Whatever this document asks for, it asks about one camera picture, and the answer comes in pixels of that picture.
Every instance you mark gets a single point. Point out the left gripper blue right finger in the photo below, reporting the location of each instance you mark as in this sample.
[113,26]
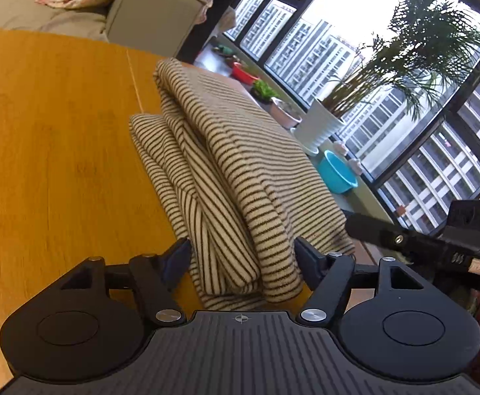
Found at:
[328,277]

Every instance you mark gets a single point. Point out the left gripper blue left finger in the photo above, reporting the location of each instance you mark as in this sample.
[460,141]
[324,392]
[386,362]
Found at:
[153,279]

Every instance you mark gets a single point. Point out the striped knit sweater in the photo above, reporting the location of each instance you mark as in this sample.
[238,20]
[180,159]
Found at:
[238,186]

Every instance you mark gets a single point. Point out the blue plastic basin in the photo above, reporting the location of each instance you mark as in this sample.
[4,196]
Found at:
[336,174]

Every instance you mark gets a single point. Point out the pink metal bowl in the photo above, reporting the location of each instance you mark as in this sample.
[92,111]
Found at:
[284,113]

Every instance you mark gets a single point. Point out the green plant tray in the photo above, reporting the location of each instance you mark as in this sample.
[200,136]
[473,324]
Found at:
[262,91]

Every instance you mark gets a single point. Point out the potted palm plant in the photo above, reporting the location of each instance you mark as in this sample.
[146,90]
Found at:
[432,45]

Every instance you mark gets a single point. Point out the red plastic basin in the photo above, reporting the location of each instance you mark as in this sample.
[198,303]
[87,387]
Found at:
[240,73]

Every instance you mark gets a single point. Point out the beige sofa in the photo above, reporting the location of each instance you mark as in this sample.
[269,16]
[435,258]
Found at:
[155,26]

